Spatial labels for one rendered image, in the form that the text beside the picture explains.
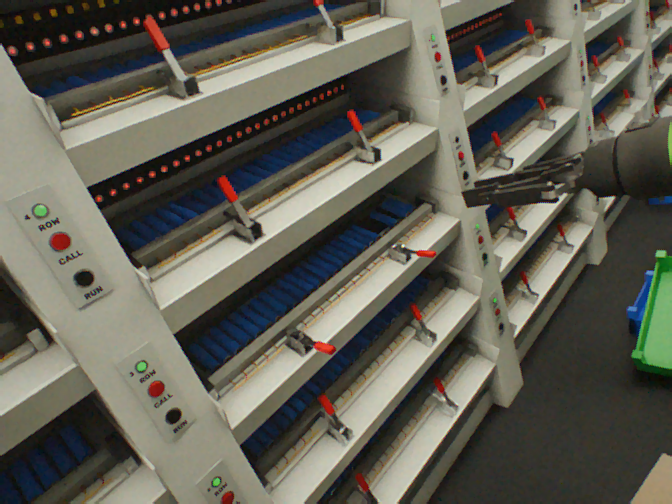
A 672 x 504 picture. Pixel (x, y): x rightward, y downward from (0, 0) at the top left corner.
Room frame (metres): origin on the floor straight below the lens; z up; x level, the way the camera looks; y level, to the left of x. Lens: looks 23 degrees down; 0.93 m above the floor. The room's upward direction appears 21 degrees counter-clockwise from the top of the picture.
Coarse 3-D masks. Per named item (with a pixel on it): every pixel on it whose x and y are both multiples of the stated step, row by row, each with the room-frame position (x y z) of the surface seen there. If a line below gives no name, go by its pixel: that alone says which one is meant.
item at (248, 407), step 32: (416, 192) 0.92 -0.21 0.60; (352, 224) 0.88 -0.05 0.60; (448, 224) 0.84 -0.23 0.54; (416, 256) 0.76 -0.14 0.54; (384, 288) 0.69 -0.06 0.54; (320, 320) 0.64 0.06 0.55; (352, 320) 0.64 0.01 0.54; (288, 352) 0.59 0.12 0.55; (320, 352) 0.59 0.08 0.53; (256, 384) 0.54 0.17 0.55; (288, 384) 0.55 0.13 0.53; (224, 416) 0.47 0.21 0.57; (256, 416) 0.51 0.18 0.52
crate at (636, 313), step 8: (648, 272) 1.05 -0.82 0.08; (648, 280) 1.04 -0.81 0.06; (648, 288) 1.04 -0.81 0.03; (640, 296) 1.00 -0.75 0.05; (640, 304) 1.00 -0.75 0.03; (632, 312) 0.93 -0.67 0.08; (640, 312) 0.99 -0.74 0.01; (632, 320) 0.93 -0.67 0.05; (640, 320) 0.91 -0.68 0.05; (632, 328) 0.93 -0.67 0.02; (640, 328) 0.92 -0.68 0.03
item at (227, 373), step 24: (408, 216) 0.84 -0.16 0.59; (384, 240) 0.78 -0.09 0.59; (408, 240) 0.79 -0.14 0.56; (360, 264) 0.73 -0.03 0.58; (336, 288) 0.69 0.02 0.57; (312, 312) 0.65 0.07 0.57; (264, 336) 0.60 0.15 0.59; (240, 360) 0.56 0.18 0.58; (216, 384) 0.53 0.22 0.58; (240, 384) 0.54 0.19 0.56
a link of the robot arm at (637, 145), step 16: (640, 112) 0.49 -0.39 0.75; (624, 128) 0.51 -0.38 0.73; (640, 128) 0.48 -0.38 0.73; (656, 128) 0.47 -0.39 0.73; (624, 144) 0.49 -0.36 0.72; (640, 144) 0.47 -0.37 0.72; (656, 144) 0.45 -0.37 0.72; (624, 160) 0.48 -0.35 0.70; (640, 160) 0.46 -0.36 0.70; (656, 160) 0.45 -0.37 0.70; (624, 176) 0.47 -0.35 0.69; (640, 176) 0.46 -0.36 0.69; (656, 176) 0.45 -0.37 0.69; (640, 192) 0.47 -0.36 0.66; (656, 192) 0.46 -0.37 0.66
